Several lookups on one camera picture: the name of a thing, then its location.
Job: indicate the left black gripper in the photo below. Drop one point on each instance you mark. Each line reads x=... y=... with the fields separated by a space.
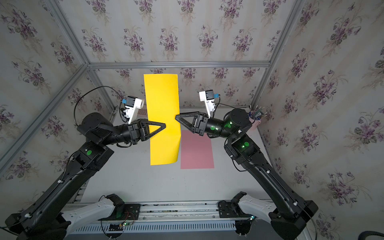
x=138 y=131

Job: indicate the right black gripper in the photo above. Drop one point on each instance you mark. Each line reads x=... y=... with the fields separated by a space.
x=201 y=124

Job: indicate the pink rectangular paper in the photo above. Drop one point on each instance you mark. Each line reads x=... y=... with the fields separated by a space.
x=196 y=152

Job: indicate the yellow rectangular paper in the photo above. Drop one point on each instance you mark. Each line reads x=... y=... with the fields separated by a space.
x=163 y=105

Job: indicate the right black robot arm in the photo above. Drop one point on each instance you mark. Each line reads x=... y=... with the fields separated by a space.
x=243 y=151

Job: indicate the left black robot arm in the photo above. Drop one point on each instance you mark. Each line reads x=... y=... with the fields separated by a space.
x=44 y=219

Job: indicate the pink pen cup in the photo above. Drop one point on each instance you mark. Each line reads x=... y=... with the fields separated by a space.
x=255 y=122

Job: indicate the pens in cup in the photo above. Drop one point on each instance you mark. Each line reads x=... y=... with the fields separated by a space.
x=257 y=114

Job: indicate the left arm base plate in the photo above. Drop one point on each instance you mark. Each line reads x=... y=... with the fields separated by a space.
x=128 y=212

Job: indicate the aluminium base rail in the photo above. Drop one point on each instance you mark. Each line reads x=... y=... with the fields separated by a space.
x=177 y=210

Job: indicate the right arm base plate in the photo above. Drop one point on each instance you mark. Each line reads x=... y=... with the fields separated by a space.
x=227 y=209

